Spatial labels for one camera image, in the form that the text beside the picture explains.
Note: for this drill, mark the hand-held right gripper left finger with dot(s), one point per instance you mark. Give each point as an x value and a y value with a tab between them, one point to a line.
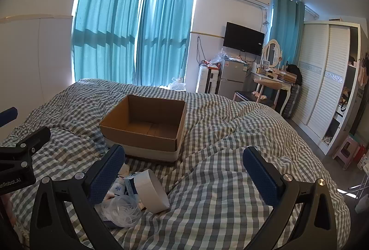
106	176

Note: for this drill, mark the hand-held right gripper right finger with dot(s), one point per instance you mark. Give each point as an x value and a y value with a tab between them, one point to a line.
261	178

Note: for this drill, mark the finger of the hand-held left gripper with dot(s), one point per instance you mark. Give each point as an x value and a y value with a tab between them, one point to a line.
33	137
8	116

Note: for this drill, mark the white bottle blue label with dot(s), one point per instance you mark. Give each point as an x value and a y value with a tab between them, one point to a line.
118	189

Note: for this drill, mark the clear plastic bag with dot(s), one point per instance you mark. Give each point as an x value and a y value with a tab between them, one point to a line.
217	57
121	211

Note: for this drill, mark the white tape roll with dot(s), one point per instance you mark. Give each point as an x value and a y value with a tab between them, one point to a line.
147	183

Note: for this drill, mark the brown cardboard box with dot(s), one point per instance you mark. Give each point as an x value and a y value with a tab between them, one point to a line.
135	134

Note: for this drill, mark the grey white checked blanket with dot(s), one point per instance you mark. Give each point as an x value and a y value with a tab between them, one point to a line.
230	129

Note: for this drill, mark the wooden chair black seat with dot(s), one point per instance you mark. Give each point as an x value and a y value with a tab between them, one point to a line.
250	96

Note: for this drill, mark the dark hard-shell suitcase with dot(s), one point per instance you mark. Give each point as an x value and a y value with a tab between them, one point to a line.
292	101

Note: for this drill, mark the pink plastic stool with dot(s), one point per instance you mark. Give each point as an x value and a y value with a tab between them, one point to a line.
346	150

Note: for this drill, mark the white dressing table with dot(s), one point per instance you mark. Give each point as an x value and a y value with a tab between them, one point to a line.
284	85

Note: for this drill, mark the metal drying rack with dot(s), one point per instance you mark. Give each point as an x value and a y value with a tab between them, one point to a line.
359	188

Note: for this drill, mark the silver small fridge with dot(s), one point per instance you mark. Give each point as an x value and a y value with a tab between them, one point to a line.
232	77

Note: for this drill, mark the black bag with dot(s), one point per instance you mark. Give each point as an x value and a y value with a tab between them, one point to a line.
295	74

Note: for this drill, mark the white hard-shell suitcase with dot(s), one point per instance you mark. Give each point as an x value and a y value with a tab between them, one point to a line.
203	80

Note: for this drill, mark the clear water jug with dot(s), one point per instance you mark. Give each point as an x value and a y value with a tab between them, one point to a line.
178	84

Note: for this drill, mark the white louvred wardrobe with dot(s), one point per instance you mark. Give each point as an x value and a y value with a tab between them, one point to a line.
317	74

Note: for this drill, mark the orange snack packet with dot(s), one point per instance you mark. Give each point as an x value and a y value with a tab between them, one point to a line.
210	65

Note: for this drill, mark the white oval vanity mirror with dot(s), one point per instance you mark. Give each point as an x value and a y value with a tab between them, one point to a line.
265	49

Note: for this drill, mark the teal window curtain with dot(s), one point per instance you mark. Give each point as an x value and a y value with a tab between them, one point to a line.
286	28
167	28
106	22

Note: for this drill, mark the black wall television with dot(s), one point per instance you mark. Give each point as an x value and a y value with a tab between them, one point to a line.
243	38

